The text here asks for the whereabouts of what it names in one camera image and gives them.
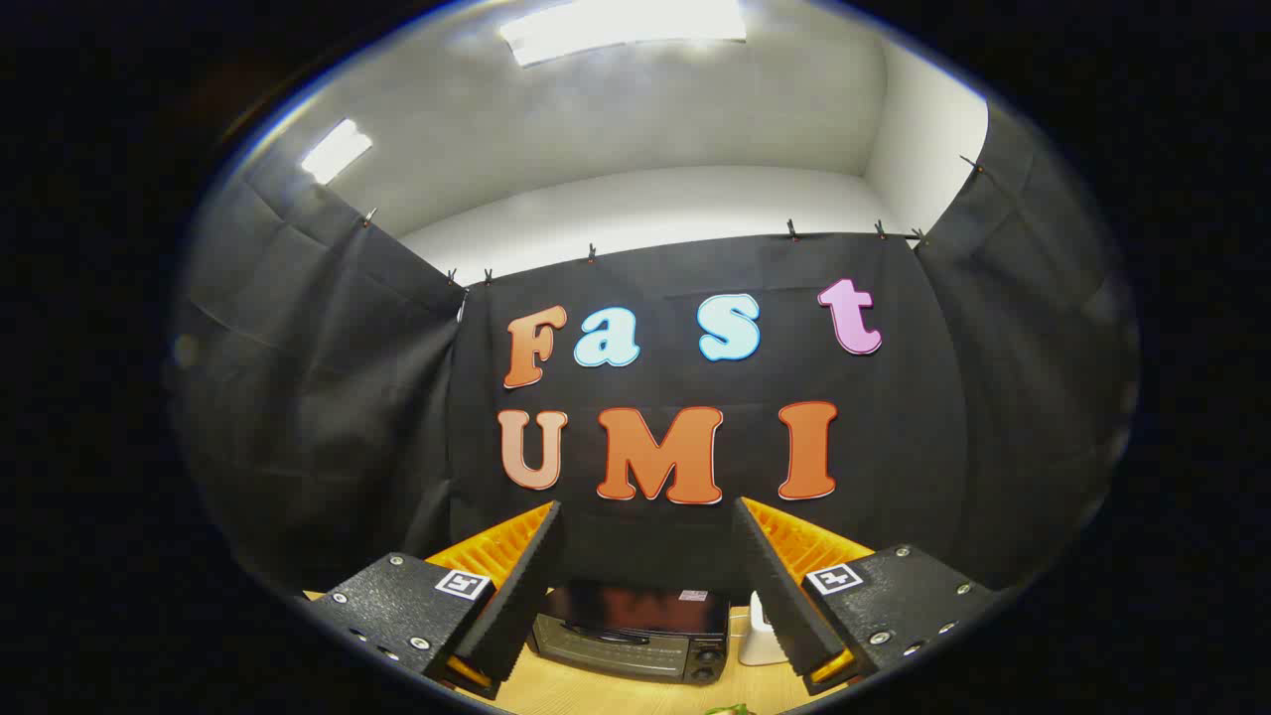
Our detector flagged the white pop-up toaster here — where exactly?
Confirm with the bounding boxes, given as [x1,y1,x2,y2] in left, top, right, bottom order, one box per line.
[738,591,790,666]

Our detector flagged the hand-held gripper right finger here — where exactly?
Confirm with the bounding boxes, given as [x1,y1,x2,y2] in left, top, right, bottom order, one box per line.
[733,497,1002,697]

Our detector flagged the small ceiling light panel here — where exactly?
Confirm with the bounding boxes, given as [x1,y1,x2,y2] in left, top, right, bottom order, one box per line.
[301,119,373,186]

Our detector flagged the black toaster oven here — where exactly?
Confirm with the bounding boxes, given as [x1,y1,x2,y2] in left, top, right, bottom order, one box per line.
[526,581,733,686]

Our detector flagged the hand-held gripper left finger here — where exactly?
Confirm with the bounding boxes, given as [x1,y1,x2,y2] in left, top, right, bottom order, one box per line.
[306,500,569,702]

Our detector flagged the black backdrop cloth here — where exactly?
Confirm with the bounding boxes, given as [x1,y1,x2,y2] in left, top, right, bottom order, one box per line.
[169,99,1138,637]

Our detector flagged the large ceiling light panel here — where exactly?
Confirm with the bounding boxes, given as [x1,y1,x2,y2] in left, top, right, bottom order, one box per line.
[499,0,748,68]

